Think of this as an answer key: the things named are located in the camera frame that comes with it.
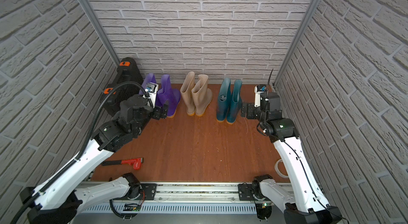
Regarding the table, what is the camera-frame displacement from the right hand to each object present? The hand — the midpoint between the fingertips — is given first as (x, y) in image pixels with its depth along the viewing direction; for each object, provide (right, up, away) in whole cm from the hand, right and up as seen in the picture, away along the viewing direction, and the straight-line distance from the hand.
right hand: (254, 104), depth 72 cm
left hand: (-42, +4, -6) cm, 43 cm away
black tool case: (-68, +19, +18) cm, 73 cm away
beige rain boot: (-33, +7, +10) cm, 35 cm away
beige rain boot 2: (-25, +4, +16) cm, 30 cm away
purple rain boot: (-55, +14, +16) cm, 59 cm away
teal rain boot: (-14, +2, +4) cm, 14 cm away
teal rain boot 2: (-8, -1, +8) cm, 11 cm away
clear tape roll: (+14, -35, +7) cm, 38 cm away
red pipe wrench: (-60, -31, +9) cm, 68 cm away
